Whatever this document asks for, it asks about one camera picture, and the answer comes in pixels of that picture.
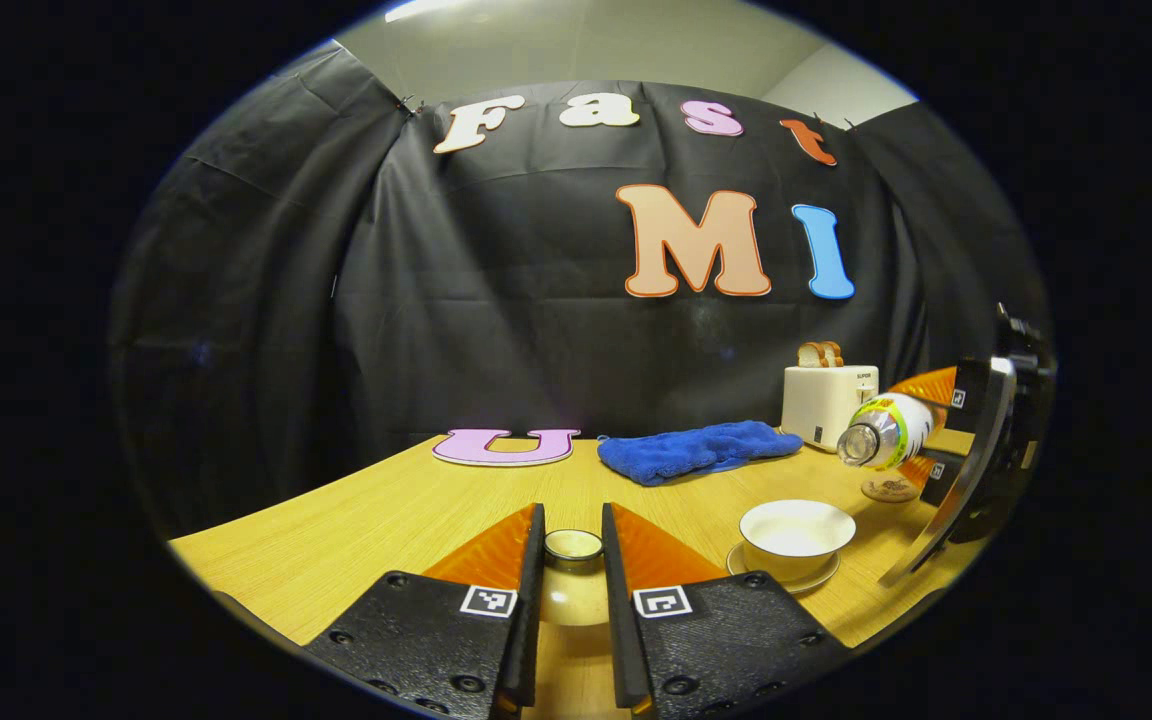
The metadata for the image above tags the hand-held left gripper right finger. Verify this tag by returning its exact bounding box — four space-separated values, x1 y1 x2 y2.
601 503 852 720

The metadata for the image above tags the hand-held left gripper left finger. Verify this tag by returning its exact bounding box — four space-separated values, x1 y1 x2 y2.
301 503 546 720

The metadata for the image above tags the cream teacup lid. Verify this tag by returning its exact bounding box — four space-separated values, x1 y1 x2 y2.
536 529 617 629

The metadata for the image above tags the round cork coaster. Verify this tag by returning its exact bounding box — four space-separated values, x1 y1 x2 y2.
861 470 922 503

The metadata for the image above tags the clear water bottle orange drink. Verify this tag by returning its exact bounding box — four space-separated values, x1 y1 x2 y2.
836 392 952 471

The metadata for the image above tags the white teacup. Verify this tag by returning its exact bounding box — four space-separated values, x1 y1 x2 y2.
739 499 857 583

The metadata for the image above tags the white saucer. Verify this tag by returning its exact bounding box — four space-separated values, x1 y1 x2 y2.
726 543 842 596

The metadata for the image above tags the white toaster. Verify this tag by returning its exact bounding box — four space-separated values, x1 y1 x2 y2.
781 364 880 453

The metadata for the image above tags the blue towel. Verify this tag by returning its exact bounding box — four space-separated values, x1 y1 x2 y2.
597 420 805 487

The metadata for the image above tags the purple paper cutout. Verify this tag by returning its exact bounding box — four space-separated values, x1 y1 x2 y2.
432 428 582 468

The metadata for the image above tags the black backdrop cloth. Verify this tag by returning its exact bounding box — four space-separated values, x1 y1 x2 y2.
108 42 1049 536

